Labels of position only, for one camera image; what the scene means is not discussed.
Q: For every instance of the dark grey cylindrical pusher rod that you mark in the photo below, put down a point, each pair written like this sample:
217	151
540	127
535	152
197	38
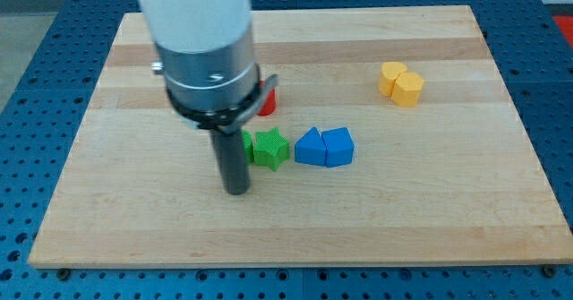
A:
232	161

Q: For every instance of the green circle block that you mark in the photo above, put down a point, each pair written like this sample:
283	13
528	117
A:
248	146

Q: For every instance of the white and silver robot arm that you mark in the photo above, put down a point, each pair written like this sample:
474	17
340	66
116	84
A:
206	56

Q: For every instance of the green star block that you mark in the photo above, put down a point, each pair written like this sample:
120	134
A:
270	149

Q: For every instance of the red cylinder block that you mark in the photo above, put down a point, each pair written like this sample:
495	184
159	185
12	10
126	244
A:
269	106

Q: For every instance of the blue triangle block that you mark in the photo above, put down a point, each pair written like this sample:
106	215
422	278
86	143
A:
310	149

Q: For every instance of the blue pentagon block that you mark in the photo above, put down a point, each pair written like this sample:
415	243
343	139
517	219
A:
339	146

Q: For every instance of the wooden board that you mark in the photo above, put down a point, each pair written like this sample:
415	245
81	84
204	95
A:
453	181

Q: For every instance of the yellow hexagon block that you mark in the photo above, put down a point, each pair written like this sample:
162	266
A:
407	89

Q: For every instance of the red object at edge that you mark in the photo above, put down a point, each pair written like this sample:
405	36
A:
565	24

